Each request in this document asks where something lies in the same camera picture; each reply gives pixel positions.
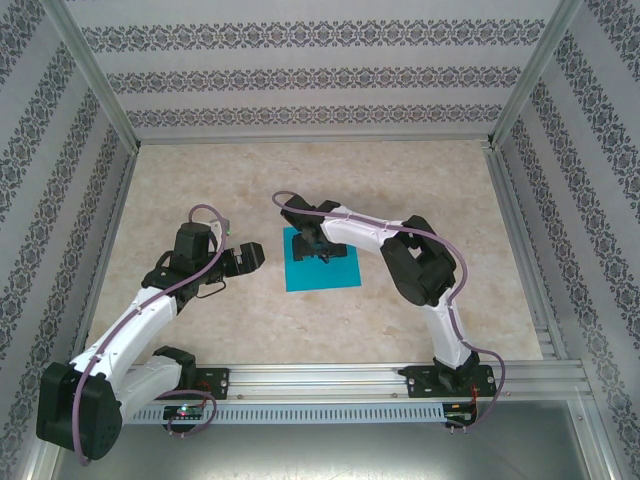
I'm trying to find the blue square paper sheet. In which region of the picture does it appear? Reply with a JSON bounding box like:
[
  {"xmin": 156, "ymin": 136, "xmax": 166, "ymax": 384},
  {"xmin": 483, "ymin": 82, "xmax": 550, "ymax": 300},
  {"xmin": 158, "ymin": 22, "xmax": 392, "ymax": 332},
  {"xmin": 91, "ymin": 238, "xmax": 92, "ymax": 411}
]
[{"xmin": 281, "ymin": 225, "xmax": 363, "ymax": 293}]

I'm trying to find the grey metal sheet panel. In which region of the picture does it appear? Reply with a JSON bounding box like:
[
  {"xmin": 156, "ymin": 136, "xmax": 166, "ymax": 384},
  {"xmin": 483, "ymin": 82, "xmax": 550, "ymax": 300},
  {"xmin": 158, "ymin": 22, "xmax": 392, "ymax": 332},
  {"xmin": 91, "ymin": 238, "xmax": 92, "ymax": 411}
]
[{"xmin": 49, "ymin": 422, "xmax": 616, "ymax": 480}]

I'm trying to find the aluminium side rail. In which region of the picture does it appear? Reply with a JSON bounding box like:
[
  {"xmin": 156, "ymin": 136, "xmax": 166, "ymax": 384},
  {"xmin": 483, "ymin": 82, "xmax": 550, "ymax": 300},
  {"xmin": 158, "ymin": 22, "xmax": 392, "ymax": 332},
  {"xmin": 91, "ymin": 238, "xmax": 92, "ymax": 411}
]
[
  {"xmin": 482, "ymin": 142, "xmax": 571, "ymax": 361},
  {"xmin": 67, "ymin": 149, "xmax": 142, "ymax": 366}
]

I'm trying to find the long aluminium mounting rail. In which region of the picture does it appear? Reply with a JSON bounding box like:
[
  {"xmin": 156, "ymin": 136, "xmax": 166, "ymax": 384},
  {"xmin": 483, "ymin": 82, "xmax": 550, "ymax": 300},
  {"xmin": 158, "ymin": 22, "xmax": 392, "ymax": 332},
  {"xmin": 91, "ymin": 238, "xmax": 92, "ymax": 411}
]
[{"xmin": 119, "ymin": 362, "xmax": 590, "ymax": 404}]

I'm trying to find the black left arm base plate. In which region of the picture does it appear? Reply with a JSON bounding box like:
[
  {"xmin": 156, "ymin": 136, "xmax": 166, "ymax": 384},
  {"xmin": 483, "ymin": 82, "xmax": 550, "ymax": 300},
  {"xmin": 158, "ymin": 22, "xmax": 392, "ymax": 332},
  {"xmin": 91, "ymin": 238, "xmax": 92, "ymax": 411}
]
[{"xmin": 189, "ymin": 367, "xmax": 231, "ymax": 401}]

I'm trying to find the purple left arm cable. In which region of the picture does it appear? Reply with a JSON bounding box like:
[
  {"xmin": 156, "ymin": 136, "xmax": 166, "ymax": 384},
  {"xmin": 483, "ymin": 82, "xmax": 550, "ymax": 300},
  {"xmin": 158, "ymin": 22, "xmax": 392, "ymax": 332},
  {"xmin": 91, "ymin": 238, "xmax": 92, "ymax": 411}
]
[{"xmin": 72, "ymin": 203, "xmax": 236, "ymax": 466}]

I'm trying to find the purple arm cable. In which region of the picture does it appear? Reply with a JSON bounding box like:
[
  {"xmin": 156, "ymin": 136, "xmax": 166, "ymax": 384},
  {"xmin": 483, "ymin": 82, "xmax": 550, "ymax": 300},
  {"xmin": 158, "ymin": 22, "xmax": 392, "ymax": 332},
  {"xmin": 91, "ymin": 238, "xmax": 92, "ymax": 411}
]
[
  {"xmin": 271, "ymin": 189, "xmax": 507, "ymax": 436},
  {"xmin": 72, "ymin": 203, "xmax": 236, "ymax": 466}
]

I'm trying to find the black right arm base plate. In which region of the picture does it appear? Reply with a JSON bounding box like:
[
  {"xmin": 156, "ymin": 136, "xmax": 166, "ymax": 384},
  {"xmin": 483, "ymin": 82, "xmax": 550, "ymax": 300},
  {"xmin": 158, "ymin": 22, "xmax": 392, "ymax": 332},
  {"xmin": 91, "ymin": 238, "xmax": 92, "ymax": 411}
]
[{"xmin": 403, "ymin": 364, "xmax": 497, "ymax": 400}]

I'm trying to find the slotted grey cable duct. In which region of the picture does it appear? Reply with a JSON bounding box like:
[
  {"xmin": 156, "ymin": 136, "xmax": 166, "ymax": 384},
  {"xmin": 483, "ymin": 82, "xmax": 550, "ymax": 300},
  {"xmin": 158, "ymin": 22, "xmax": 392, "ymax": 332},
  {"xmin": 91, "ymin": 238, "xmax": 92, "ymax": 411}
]
[{"xmin": 122, "ymin": 402, "xmax": 448, "ymax": 426}]

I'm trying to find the aluminium frame post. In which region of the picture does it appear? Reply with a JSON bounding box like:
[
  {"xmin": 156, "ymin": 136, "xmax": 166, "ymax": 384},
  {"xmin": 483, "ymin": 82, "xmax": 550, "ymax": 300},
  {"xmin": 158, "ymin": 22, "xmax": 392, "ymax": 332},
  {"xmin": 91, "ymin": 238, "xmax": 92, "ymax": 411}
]
[
  {"xmin": 488, "ymin": 0, "xmax": 586, "ymax": 151},
  {"xmin": 45, "ymin": 0, "xmax": 142, "ymax": 153}
]

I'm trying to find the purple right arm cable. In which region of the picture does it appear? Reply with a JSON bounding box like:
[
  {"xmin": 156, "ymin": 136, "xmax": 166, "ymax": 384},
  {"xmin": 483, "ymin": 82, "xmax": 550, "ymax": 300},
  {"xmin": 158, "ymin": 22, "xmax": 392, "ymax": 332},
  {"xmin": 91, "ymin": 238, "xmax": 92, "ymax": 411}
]
[{"xmin": 271, "ymin": 189, "xmax": 507, "ymax": 436}]

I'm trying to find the aluminium frame strut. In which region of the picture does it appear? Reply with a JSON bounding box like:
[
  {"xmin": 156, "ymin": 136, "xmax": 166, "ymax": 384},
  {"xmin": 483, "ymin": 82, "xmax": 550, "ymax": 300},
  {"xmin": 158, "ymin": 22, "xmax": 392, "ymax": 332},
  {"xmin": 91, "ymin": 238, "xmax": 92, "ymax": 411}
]
[
  {"xmin": 14, "ymin": 449, "xmax": 59, "ymax": 480},
  {"xmin": 567, "ymin": 399, "xmax": 624, "ymax": 480}
]

